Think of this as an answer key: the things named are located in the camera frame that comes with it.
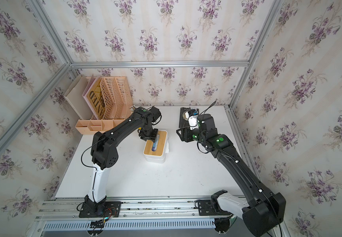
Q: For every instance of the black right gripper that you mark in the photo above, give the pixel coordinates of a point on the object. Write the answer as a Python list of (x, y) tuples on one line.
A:
[(184, 132)]

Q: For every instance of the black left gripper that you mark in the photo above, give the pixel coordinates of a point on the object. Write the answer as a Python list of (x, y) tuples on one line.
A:
[(152, 138)]

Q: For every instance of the white tissue box lid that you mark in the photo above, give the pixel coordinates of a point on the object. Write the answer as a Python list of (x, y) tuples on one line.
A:
[(163, 138)]

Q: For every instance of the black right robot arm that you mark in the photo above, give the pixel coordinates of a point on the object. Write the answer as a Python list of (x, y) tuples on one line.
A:
[(261, 209)]

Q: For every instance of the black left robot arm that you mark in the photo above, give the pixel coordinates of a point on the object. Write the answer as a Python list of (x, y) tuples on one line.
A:
[(105, 154)]

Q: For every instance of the white tissue box base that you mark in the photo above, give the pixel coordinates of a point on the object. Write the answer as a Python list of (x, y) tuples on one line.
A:
[(158, 156)]

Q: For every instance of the black paperback book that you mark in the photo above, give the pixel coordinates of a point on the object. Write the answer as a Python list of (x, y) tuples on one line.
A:
[(183, 119)]

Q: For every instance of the beige plastic desk organizer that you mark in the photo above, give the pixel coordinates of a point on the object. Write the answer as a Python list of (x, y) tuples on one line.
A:
[(118, 103)]

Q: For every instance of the brown lettered magazine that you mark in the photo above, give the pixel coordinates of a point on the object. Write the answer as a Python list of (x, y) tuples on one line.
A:
[(100, 94)]

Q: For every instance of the pink folder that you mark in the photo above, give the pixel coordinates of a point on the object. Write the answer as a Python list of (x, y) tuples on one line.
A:
[(91, 97)]

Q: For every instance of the beige cardboard folder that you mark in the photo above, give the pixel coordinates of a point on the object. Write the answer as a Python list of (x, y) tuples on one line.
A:
[(74, 96)]

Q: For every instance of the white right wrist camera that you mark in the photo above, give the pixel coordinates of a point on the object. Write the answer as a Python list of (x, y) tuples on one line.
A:
[(192, 119)]

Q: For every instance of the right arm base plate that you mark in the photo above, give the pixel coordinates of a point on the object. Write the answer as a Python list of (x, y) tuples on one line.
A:
[(206, 208)]

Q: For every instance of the aluminium rail frame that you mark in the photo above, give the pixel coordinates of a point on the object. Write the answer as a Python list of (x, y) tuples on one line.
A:
[(136, 214)]

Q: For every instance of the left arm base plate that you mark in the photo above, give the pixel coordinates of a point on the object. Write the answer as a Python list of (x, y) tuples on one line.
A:
[(108, 209)]

